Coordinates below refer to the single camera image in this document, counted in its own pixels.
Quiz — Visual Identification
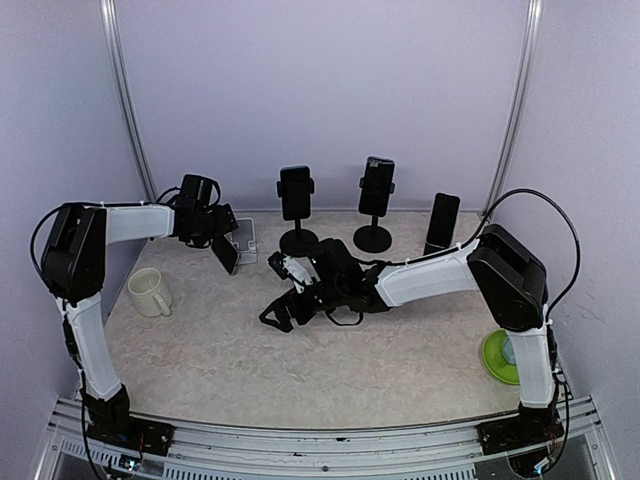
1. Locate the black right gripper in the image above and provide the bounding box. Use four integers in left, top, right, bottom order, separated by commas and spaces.
258, 279, 344, 333

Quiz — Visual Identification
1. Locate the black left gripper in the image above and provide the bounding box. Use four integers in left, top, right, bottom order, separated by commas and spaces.
189, 203, 239, 248

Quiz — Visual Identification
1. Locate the silver folding phone stand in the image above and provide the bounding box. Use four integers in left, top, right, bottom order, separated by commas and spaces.
231, 217, 258, 265

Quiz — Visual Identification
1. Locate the clear-case black phone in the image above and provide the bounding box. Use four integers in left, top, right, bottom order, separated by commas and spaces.
211, 236, 240, 276

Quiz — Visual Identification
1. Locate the teal-edged black phone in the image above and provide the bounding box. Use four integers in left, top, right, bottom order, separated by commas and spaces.
277, 166, 314, 221

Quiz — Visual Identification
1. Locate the black round-base phone stand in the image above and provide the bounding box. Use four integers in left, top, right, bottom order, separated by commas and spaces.
352, 177, 397, 254

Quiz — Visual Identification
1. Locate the black folding phone stand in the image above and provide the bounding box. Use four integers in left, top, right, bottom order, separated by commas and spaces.
423, 243, 447, 256

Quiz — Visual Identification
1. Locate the blue-edged black phone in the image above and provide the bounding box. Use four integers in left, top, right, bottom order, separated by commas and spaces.
358, 156, 395, 217

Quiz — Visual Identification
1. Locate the white-edged black phone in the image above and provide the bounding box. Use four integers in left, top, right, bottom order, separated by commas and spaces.
425, 193, 460, 251

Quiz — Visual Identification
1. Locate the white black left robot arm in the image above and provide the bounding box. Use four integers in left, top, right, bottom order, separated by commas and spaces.
35, 174, 240, 402

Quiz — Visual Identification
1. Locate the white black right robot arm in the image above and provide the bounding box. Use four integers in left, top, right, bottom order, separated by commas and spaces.
259, 224, 557, 444

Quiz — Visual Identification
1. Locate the white mug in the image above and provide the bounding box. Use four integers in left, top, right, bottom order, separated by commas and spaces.
127, 267, 173, 318

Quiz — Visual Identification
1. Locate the green plate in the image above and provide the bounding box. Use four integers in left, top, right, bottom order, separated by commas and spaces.
481, 329, 520, 386

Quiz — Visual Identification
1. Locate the light blue cup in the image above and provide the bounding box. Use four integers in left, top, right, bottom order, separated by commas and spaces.
502, 336, 517, 366

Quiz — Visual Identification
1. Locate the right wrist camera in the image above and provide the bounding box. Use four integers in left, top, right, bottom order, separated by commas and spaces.
268, 251, 313, 293

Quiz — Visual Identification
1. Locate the aluminium front rail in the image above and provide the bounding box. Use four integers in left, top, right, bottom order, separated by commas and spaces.
34, 394, 616, 480

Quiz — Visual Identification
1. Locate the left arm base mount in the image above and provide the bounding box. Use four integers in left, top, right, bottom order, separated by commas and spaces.
87, 417, 175, 457

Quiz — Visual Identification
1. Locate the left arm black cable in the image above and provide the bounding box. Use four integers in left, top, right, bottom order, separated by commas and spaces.
29, 185, 224, 301

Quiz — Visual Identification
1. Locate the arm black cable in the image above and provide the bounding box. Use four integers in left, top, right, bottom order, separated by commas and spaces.
29, 185, 224, 301
349, 188, 584, 316

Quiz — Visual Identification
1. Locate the left aluminium frame post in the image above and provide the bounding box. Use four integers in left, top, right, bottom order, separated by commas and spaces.
99, 0, 157, 201

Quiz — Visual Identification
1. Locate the aluminium frame post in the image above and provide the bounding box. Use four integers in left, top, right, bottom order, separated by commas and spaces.
483, 0, 544, 214
99, 0, 157, 201

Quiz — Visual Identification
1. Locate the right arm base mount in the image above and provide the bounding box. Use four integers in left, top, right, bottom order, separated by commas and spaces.
477, 415, 564, 455

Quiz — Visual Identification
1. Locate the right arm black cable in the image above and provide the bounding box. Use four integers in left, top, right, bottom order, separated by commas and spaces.
349, 188, 584, 316

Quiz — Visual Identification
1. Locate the right aluminium frame post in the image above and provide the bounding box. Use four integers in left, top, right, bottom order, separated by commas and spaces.
483, 0, 544, 214

